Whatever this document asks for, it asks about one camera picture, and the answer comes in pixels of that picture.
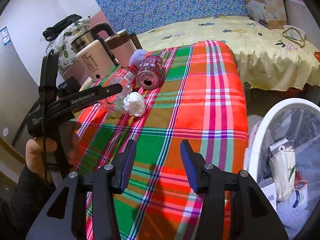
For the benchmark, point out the cardboard box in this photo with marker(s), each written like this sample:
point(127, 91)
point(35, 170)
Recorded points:
point(269, 13)

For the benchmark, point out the white board panel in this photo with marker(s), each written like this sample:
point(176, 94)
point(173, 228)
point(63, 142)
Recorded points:
point(298, 15)

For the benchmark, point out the white yogurt cup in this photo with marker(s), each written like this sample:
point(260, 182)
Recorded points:
point(300, 200)

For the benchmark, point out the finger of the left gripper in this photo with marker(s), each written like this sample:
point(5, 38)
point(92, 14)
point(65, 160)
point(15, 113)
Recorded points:
point(83, 99)

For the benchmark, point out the crumpled white tissue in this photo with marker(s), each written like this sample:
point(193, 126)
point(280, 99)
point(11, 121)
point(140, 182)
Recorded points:
point(134, 104)

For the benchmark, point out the brown lidded mug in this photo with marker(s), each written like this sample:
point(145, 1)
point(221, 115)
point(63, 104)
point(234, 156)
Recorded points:
point(123, 45)

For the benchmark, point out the pink lying can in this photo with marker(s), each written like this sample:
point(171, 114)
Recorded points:
point(150, 72)

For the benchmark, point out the plaid tablecloth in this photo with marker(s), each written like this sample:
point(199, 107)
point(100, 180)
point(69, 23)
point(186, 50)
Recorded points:
point(201, 100)

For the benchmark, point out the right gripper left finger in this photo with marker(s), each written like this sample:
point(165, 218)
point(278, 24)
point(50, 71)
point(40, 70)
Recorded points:
point(64, 215)

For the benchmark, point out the purple pompom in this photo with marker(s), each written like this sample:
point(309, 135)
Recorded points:
point(137, 57)

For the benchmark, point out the grey refrigerator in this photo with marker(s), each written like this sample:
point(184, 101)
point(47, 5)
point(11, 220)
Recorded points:
point(19, 91)

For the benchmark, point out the white bowl with strap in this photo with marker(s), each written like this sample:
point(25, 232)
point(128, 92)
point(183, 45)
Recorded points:
point(295, 35)

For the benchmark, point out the blue patterned headboard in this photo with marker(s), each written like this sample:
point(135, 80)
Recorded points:
point(138, 16)

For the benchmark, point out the white trash bin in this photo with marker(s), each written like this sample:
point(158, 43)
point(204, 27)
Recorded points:
point(297, 120)

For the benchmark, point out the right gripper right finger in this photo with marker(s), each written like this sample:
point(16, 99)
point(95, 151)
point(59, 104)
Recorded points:
point(252, 215)

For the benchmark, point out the pile of clothes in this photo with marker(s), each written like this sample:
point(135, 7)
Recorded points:
point(62, 34)

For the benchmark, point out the yellow bed sheet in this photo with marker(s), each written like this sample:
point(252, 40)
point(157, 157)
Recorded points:
point(265, 58)

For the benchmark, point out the steel black kettle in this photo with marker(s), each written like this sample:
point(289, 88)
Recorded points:
point(90, 36)

